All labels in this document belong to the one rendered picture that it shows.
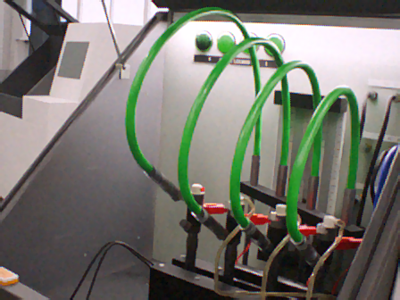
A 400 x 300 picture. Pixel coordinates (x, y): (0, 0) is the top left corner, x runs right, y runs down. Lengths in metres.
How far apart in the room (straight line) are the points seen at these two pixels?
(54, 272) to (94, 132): 0.31
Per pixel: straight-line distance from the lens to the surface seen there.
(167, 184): 0.83
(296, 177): 0.65
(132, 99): 0.74
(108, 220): 1.23
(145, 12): 6.25
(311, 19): 1.07
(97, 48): 3.81
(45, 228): 1.10
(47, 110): 3.69
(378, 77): 1.05
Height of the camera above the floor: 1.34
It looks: 10 degrees down
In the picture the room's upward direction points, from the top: 3 degrees clockwise
